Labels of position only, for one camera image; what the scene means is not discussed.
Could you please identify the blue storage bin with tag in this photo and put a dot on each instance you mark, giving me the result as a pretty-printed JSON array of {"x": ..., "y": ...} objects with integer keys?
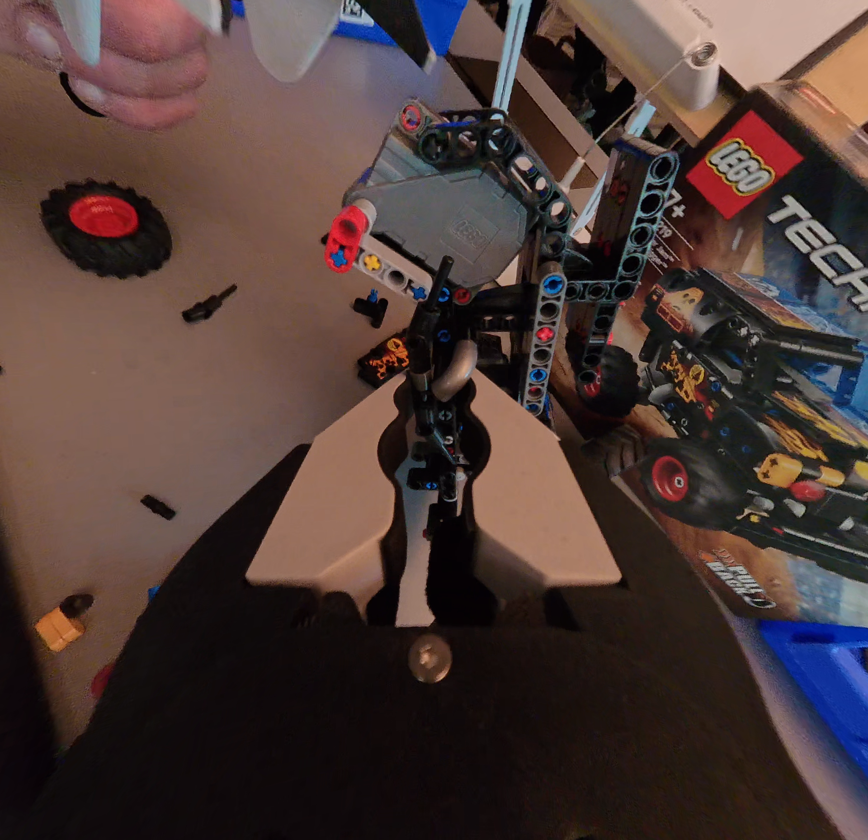
[{"x": 441, "y": 6}]

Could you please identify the person's left hand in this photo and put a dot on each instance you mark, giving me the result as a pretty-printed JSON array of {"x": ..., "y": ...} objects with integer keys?
[{"x": 149, "y": 74}]

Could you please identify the toy truck chassis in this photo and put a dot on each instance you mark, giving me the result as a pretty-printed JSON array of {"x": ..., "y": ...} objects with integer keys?
[{"x": 461, "y": 216}]

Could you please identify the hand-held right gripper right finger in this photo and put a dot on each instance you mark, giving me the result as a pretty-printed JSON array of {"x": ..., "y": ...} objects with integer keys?
[{"x": 549, "y": 514}]

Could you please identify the small connector with blue pin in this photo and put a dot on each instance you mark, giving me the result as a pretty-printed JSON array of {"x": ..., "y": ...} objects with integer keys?
[{"x": 371, "y": 306}]

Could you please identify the red connector piece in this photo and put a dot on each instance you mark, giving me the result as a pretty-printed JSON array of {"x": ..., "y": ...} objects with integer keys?
[{"x": 346, "y": 240}]

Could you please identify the white document stand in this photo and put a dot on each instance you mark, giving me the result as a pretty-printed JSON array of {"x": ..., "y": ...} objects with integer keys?
[{"x": 644, "y": 40}]

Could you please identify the grey desk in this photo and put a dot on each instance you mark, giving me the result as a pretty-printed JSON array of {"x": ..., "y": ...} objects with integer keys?
[{"x": 237, "y": 413}]

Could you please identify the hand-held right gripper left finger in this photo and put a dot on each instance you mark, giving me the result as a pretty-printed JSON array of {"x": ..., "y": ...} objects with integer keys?
[{"x": 319, "y": 514}]

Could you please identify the toy truck set box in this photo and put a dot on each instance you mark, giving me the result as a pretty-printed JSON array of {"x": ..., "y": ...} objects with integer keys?
[{"x": 746, "y": 311}]

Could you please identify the black pin with shaft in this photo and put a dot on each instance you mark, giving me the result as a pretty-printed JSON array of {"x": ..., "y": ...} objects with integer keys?
[{"x": 203, "y": 305}]

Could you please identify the pale beam with blue pins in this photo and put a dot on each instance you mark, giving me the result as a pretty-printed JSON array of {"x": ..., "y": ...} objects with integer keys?
[{"x": 397, "y": 274}]

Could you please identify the red round piece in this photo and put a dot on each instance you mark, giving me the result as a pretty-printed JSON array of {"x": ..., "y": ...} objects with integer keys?
[{"x": 102, "y": 682}]

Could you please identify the black wheel with red hub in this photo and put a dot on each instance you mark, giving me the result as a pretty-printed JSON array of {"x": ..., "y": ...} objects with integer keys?
[{"x": 105, "y": 226}]

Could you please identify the black panel with orange print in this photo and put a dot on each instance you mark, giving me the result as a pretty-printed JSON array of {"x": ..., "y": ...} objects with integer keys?
[{"x": 383, "y": 362}]

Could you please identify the orange block with black pin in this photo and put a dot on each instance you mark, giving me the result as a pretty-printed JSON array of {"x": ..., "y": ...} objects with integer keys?
[{"x": 58, "y": 626}]

